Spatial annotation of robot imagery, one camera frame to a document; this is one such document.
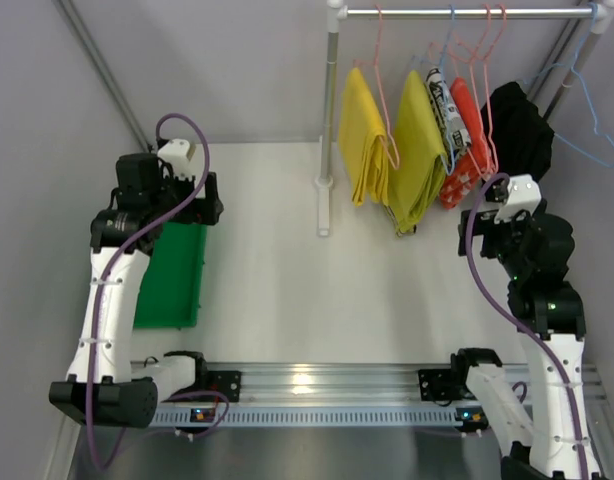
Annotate lime yellow trousers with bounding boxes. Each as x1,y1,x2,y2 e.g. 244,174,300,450
387,71,446,236

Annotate blue hanger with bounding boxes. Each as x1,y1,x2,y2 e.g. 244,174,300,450
520,1,614,168
412,5,457,176

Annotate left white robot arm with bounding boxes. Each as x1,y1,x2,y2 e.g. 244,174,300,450
48,153,224,428

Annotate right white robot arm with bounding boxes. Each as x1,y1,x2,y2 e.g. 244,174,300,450
451,209,603,479

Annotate orange patterned trousers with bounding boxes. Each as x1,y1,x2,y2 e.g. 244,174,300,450
439,77,493,209

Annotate black white printed trousers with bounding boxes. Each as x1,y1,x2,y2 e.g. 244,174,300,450
425,67,471,157

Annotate pink hanger with orange trousers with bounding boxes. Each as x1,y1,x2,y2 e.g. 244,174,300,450
448,3,507,180

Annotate green plastic tray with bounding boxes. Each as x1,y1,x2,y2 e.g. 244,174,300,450
134,223,208,330

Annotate black garment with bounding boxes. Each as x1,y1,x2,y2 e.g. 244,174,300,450
481,82,555,182

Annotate metal clothes rack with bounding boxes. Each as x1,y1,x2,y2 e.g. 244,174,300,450
315,1,614,237

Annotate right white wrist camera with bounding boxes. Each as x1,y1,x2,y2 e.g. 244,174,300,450
493,174,542,224

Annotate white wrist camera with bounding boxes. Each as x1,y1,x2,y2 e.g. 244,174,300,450
493,174,542,224
157,139,196,169

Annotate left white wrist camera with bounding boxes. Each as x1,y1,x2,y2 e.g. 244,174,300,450
157,139,196,169

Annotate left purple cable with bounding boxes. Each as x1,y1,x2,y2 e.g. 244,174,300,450
84,113,231,471

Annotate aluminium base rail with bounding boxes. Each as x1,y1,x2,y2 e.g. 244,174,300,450
69,362,608,431

